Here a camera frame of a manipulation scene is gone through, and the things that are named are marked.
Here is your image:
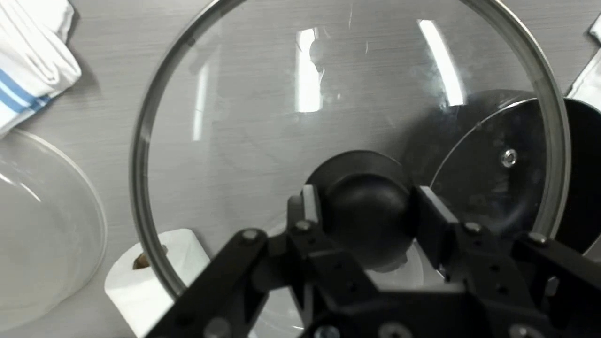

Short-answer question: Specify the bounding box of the white paper towel roll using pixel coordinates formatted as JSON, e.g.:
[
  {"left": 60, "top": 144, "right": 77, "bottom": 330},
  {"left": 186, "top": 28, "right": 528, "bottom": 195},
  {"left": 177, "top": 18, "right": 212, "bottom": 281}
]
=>
[{"left": 101, "top": 227, "right": 214, "bottom": 338}]

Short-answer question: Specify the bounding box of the white towel with blue stripes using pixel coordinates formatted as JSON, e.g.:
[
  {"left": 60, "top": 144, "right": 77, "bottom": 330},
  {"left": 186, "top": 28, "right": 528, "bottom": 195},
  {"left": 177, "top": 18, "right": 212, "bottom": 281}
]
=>
[{"left": 0, "top": 0, "right": 85, "bottom": 138}]

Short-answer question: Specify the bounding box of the glass pot lid black knob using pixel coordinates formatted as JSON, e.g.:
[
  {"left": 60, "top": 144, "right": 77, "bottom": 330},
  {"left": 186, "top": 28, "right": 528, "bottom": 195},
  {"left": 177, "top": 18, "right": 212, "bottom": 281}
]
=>
[{"left": 130, "top": 0, "right": 573, "bottom": 304}]

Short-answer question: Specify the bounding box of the black cooking pot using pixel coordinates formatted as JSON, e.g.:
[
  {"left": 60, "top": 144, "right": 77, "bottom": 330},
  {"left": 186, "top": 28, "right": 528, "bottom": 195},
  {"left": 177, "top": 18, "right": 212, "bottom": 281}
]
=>
[{"left": 430, "top": 91, "right": 601, "bottom": 259}]

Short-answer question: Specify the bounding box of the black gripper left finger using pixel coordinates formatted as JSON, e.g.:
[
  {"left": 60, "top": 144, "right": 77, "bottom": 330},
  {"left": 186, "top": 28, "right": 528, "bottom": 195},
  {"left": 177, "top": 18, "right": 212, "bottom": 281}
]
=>
[{"left": 146, "top": 183, "right": 377, "bottom": 338}]

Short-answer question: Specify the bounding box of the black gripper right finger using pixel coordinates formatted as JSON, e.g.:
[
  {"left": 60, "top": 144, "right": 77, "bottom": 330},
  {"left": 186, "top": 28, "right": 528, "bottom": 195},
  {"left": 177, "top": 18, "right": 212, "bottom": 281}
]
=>
[{"left": 411, "top": 183, "right": 601, "bottom": 338}]

